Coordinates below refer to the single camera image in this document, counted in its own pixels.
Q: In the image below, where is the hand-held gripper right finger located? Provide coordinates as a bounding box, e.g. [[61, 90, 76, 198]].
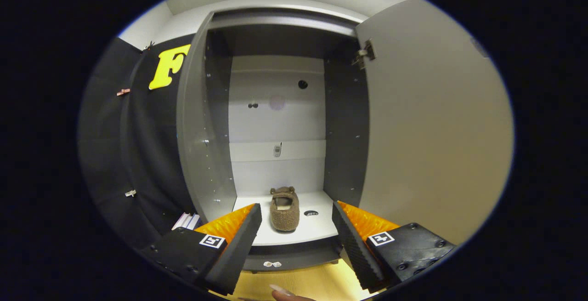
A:
[[332, 201, 458, 293]]

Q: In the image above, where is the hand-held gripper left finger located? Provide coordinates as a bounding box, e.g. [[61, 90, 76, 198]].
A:
[[140, 203, 263, 296]]

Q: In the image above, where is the brown fluffy shoe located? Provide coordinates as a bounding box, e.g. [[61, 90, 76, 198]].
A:
[[269, 186, 300, 233]]

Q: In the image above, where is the grey shoe cabinet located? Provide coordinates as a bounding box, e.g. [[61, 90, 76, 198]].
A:
[[177, 7, 373, 272]]

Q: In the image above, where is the metal door hinge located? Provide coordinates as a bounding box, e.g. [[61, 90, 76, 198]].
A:
[[351, 39, 377, 70]]

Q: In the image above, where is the black backdrop cloth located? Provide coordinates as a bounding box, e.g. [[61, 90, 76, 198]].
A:
[[78, 34, 199, 251]]

